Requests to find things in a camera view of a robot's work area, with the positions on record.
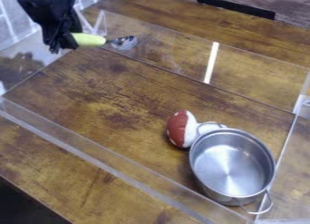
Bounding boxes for clear acrylic enclosure wall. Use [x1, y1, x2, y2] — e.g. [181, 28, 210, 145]
[0, 10, 310, 224]

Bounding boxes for green handled metal spoon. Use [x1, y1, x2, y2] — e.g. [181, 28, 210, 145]
[71, 33, 137, 50]

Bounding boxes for clear acrylic triangular bracket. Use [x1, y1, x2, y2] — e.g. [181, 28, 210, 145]
[77, 10, 109, 36]

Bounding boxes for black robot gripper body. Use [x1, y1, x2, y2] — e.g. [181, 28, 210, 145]
[17, 0, 85, 41]

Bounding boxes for black strip on table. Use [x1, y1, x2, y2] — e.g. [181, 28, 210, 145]
[197, 0, 277, 20]

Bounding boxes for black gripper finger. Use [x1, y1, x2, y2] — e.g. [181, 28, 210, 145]
[59, 33, 79, 49]
[46, 37, 61, 54]

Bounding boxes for stainless steel pot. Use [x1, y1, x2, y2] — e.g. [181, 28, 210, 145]
[189, 128, 277, 215]

